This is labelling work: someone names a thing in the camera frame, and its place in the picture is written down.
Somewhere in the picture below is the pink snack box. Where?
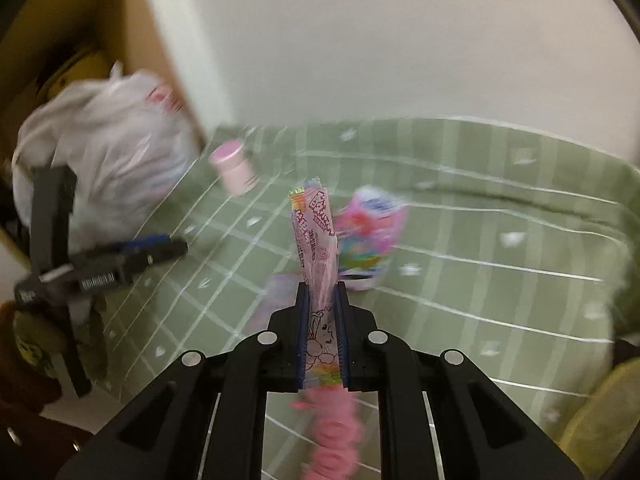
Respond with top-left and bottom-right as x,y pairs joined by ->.
334,185 -> 408,292

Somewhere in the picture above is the pink candy wrapper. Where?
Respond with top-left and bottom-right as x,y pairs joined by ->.
288,179 -> 342,388

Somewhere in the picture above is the yellow-green trash bag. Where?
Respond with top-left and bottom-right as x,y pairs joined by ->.
559,358 -> 639,479

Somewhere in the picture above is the left gloved hand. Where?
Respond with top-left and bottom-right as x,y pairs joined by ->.
1,301 -> 107,413

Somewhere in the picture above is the pink floral wrapper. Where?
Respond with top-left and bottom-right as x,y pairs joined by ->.
298,385 -> 363,480

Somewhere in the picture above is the white plastic bag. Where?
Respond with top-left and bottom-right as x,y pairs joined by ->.
11,63 -> 201,250

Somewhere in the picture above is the pink round bottle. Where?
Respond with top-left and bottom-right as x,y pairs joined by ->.
209,139 -> 258,196

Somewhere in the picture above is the green checked blanket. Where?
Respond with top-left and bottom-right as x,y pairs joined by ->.
94,116 -> 640,480

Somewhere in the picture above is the cardboard box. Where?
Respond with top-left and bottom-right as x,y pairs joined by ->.
0,0 -> 208,271

